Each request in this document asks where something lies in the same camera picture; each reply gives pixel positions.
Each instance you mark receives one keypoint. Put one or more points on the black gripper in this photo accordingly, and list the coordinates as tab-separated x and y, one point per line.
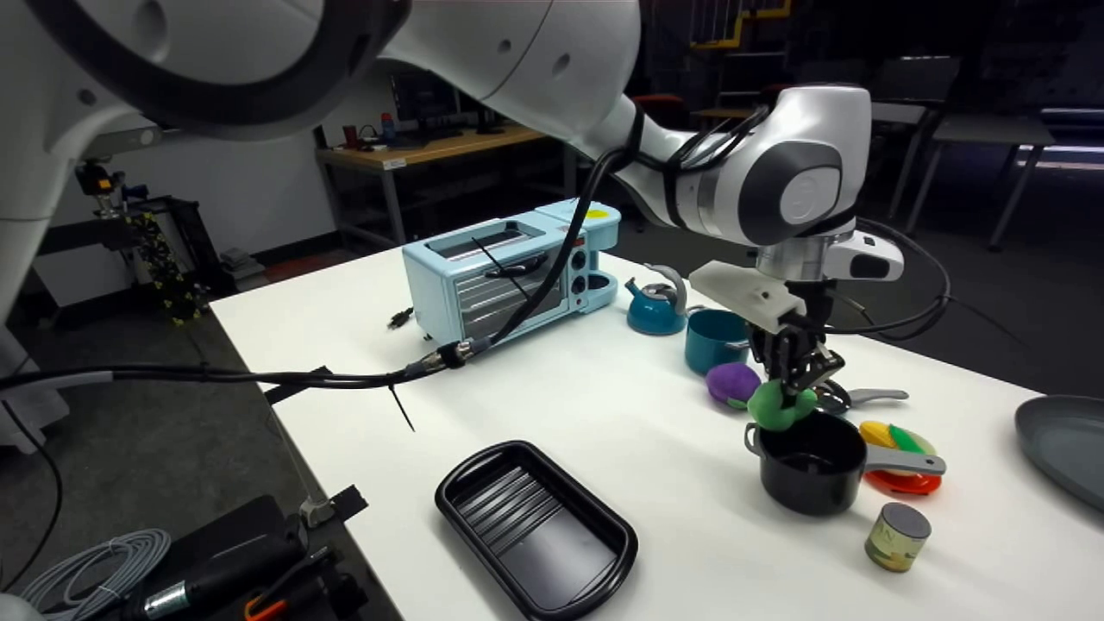
812	311

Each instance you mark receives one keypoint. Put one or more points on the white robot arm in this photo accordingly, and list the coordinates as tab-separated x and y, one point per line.
346	46

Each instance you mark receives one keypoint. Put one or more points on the purple toy object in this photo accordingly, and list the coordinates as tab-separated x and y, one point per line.
733	387

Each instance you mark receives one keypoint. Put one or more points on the black cooking pot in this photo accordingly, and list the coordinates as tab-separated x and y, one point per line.
809	465

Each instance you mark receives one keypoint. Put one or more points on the teal toy cup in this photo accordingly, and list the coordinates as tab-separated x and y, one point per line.
713	343

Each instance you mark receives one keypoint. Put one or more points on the yellow green red toy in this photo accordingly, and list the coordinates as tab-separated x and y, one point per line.
900	440

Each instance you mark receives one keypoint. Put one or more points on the grey plastic utensil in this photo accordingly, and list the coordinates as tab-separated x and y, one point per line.
915	462

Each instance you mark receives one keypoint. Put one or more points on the teal toy kettle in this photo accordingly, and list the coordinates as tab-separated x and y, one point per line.
656	307

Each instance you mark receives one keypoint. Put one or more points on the small olive tin can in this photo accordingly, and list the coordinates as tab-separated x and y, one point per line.
897	538

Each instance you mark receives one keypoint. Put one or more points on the grey plate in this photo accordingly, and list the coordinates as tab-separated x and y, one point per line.
1065	445

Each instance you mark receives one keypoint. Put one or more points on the light blue toy oven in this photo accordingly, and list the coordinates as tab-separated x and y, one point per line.
505	280

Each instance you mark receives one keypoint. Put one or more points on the black plastic tray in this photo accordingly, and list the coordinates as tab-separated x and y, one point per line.
535	533

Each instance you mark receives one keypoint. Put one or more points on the wooden workbench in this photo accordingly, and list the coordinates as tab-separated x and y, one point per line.
449	149

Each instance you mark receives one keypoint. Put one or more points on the black tape strip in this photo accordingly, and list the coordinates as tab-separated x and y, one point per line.
334	503
287	387

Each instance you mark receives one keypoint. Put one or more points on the black equipment stand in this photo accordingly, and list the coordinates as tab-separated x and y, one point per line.
155	247

